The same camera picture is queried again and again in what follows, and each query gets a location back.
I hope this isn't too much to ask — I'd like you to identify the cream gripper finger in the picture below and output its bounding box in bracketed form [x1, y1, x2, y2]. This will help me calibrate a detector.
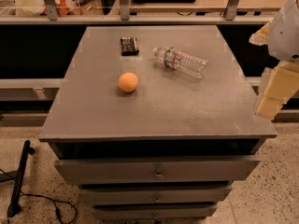
[249, 22, 270, 46]
[255, 61, 299, 119]

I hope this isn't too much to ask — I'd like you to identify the clear plastic water bottle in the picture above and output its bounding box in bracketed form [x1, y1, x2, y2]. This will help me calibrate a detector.
[153, 46, 208, 79]

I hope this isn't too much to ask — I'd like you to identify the black rxbar chocolate bar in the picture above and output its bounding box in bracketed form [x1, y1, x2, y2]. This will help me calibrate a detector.
[121, 37, 139, 56]

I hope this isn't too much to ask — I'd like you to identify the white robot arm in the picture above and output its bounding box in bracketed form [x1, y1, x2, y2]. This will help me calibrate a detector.
[249, 0, 299, 119]

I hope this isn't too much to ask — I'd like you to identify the grey drawer cabinet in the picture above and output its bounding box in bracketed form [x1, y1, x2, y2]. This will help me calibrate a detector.
[39, 26, 276, 220]

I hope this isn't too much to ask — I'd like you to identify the orange fruit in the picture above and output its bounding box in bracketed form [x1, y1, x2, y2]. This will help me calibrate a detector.
[118, 73, 138, 92]

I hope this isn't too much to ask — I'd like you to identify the grey metal railing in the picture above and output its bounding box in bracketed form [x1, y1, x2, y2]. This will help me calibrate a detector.
[0, 0, 287, 25]

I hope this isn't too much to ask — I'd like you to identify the black stand leg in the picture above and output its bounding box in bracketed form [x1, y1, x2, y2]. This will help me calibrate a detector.
[7, 140, 35, 217]

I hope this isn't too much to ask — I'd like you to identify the black floor cable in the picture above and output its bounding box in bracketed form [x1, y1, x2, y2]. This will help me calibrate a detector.
[0, 168, 78, 224]

